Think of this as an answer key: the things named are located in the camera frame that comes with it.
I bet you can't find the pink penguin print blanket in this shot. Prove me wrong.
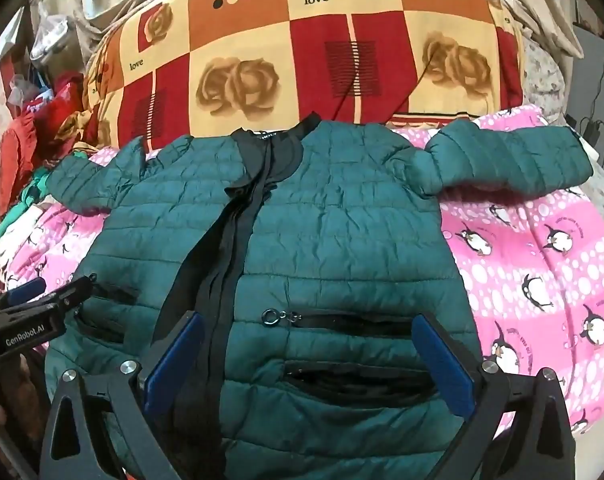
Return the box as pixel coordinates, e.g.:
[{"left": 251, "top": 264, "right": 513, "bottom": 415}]
[{"left": 0, "top": 104, "right": 604, "bottom": 441}]

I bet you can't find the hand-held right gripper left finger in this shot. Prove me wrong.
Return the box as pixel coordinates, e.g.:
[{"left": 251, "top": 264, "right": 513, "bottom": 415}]
[{"left": 40, "top": 312, "right": 205, "bottom": 480}]

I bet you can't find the grey panel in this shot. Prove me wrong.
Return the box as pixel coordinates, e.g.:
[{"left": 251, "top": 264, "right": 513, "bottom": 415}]
[{"left": 571, "top": 22, "right": 604, "bottom": 128}]

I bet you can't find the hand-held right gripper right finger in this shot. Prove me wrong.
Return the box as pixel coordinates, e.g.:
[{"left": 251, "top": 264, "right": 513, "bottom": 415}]
[{"left": 412, "top": 312, "right": 578, "bottom": 480}]

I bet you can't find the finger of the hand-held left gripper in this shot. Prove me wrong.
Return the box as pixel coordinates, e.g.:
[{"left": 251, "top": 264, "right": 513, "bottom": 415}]
[
  {"left": 36, "top": 273, "right": 99, "bottom": 314},
  {"left": 0, "top": 277, "right": 48, "bottom": 307}
]

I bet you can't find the pale floral sheet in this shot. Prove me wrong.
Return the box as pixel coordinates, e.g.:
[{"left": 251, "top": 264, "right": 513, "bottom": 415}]
[{"left": 519, "top": 35, "right": 569, "bottom": 127}]

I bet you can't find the green puffer jacket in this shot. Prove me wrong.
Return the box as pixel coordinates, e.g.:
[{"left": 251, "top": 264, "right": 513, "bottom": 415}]
[{"left": 44, "top": 112, "right": 594, "bottom": 480}]

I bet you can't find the red clothes pile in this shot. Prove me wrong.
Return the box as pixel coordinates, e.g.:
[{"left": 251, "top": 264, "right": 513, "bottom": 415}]
[{"left": 0, "top": 71, "right": 113, "bottom": 213}]

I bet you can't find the black cable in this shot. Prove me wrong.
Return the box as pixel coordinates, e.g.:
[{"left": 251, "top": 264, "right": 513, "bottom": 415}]
[
  {"left": 326, "top": 66, "right": 360, "bottom": 122},
  {"left": 389, "top": 49, "right": 435, "bottom": 117}
]

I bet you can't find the green cloth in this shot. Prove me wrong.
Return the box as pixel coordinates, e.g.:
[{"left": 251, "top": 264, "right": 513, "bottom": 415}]
[{"left": 0, "top": 167, "right": 53, "bottom": 242}]

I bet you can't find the rose print checked quilt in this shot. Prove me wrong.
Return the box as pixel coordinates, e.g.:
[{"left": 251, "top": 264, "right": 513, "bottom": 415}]
[{"left": 84, "top": 0, "right": 525, "bottom": 148}]

